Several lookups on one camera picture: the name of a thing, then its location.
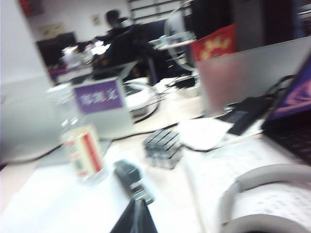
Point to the tall black cabinet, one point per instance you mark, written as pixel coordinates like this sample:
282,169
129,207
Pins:
255,19

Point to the purple white name plate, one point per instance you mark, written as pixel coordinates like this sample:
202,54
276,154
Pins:
97,97

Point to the person in dark clothes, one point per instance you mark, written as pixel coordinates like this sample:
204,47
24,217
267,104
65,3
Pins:
126,43

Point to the grey stapler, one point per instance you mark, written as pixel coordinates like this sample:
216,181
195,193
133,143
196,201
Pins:
130,174

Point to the silver laptop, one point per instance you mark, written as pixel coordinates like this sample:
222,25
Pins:
291,121

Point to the crumpled white tissue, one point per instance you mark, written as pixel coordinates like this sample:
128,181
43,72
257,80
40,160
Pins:
206,133

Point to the silver mirror cube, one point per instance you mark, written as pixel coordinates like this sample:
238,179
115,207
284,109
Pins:
162,148

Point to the white paper sheet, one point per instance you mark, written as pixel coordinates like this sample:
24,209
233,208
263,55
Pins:
48,206

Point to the black shelf rack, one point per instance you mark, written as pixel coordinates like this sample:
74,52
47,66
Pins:
155,7

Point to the clear plastic labelled bottle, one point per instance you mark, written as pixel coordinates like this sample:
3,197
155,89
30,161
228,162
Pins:
82,150

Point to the beige over-ear headphones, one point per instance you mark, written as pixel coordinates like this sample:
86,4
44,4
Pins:
267,174

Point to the black power adapter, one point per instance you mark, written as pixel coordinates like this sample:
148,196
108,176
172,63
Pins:
250,111

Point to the handwritten open notebook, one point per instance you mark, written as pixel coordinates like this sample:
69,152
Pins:
213,160

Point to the white upright board panel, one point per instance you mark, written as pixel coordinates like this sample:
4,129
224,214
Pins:
14,48

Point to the short frosted glass partition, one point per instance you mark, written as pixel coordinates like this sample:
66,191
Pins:
243,80

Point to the long frosted glass partition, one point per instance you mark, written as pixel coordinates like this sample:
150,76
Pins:
24,116

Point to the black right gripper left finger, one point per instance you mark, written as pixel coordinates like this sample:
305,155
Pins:
126,221

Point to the red gold gift bag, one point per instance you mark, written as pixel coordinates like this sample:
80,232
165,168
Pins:
213,43

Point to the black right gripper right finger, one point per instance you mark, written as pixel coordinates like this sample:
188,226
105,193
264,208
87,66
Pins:
147,221

